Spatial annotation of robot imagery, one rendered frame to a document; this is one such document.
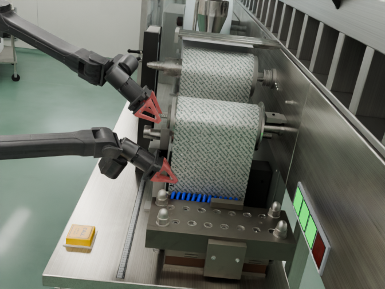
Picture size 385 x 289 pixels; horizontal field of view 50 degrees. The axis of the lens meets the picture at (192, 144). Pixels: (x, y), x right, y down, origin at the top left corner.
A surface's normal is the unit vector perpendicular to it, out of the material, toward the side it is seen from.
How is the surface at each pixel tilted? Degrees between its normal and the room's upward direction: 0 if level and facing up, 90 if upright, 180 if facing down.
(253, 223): 0
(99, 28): 90
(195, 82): 92
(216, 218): 0
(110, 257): 0
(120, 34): 90
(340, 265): 90
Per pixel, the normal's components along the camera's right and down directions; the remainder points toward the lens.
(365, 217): -0.99, -0.11
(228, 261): -0.01, 0.41
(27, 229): 0.11, -0.90
